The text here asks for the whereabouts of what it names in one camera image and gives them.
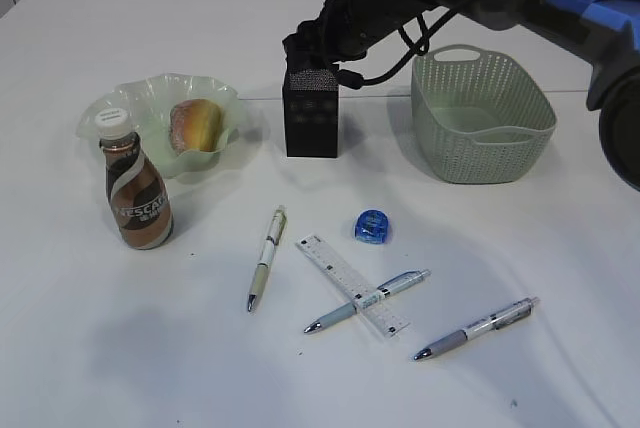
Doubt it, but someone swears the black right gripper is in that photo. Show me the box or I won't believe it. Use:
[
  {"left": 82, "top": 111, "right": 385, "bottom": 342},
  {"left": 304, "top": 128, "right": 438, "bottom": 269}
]
[{"left": 283, "top": 0, "right": 400, "bottom": 71}]

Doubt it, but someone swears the sugared bread roll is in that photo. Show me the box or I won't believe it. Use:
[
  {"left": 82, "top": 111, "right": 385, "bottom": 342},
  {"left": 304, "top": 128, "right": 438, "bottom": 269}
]
[{"left": 169, "top": 99, "right": 223, "bottom": 154}]

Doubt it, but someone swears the Nescafe coffee bottle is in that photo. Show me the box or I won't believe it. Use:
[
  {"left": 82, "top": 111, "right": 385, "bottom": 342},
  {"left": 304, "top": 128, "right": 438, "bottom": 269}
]
[{"left": 94, "top": 108, "right": 174, "bottom": 250}]

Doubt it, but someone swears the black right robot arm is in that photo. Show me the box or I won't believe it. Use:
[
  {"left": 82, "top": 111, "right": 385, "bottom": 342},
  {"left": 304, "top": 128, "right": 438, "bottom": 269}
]
[{"left": 282, "top": 0, "right": 639, "bottom": 187}]

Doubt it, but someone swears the black mesh pen holder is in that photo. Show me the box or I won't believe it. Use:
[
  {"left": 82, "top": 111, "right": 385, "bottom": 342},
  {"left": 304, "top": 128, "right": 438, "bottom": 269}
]
[{"left": 282, "top": 69, "right": 339, "bottom": 158}]

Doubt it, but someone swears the green plastic woven basket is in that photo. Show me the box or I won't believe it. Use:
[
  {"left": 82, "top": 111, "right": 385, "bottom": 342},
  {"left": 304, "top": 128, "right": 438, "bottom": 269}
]
[{"left": 411, "top": 44, "right": 557, "bottom": 185}]

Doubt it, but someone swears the green wavy glass plate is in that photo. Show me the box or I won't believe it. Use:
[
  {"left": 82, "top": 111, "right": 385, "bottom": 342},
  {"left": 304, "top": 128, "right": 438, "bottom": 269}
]
[{"left": 76, "top": 73, "right": 247, "bottom": 179}]

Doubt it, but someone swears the blue clear pen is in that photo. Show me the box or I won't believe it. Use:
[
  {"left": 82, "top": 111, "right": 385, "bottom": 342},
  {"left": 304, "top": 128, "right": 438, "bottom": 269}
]
[{"left": 303, "top": 269, "right": 431, "bottom": 334}]

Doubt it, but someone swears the white pen grey grip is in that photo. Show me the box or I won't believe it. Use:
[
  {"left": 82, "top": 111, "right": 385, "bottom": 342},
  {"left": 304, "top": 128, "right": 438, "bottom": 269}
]
[{"left": 413, "top": 297, "right": 540, "bottom": 361}]

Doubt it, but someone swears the clear plastic ruler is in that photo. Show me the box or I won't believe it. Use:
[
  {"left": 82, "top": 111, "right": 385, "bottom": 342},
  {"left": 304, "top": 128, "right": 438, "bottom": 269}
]
[{"left": 296, "top": 234, "right": 410, "bottom": 337}]

